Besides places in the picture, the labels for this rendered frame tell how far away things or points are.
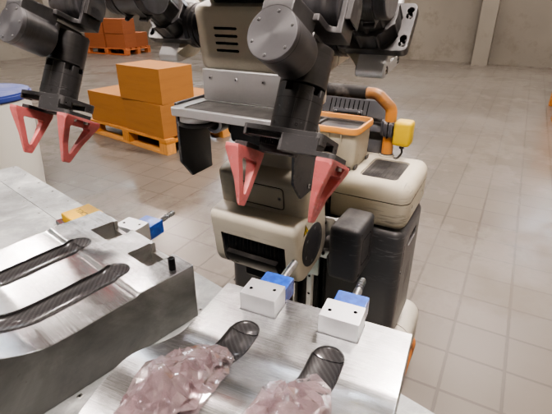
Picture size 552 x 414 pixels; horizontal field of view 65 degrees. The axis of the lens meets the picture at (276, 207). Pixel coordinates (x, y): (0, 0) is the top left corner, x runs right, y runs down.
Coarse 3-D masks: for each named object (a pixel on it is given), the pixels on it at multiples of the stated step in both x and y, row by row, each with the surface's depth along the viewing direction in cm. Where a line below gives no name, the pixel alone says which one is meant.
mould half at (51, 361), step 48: (48, 240) 67; (96, 240) 66; (144, 240) 66; (0, 288) 56; (48, 288) 56; (144, 288) 55; (192, 288) 61; (0, 336) 47; (48, 336) 48; (96, 336) 51; (144, 336) 57; (0, 384) 44; (48, 384) 48
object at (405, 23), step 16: (400, 16) 68; (416, 16) 70; (352, 32) 69; (368, 32) 68; (384, 32) 67; (400, 32) 69; (352, 48) 72; (368, 48) 71; (384, 48) 70; (400, 48) 69
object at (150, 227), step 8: (144, 216) 84; (168, 216) 87; (120, 224) 78; (128, 224) 78; (136, 224) 78; (144, 224) 78; (152, 224) 81; (160, 224) 83; (144, 232) 78; (152, 232) 81; (160, 232) 83
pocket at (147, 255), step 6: (144, 246) 65; (150, 246) 66; (132, 252) 63; (138, 252) 64; (144, 252) 65; (150, 252) 66; (156, 252) 66; (138, 258) 64; (144, 258) 65; (150, 258) 66; (156, 258) 66; (162, 258) 64; (150, 264) 65
